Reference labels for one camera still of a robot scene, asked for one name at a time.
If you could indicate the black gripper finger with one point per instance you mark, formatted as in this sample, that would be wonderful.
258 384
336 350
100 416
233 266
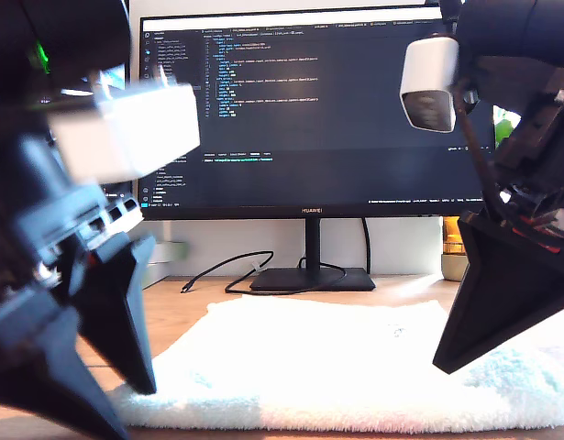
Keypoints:
515 298
38 366
121 311

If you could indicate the black monitor stand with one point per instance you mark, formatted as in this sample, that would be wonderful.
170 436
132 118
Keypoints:
312 275

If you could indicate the pastel checked tea towel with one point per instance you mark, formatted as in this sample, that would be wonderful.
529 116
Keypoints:
309 357

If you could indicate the long white box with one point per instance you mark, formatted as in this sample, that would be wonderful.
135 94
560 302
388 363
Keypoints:
171 251

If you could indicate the green and white box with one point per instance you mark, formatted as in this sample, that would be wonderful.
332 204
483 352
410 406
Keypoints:
155 272

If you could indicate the black Huawei monitor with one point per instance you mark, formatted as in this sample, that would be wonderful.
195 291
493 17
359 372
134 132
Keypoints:
309 114

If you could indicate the amber bottle in green cup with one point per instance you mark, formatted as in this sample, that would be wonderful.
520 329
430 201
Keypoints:
451 268

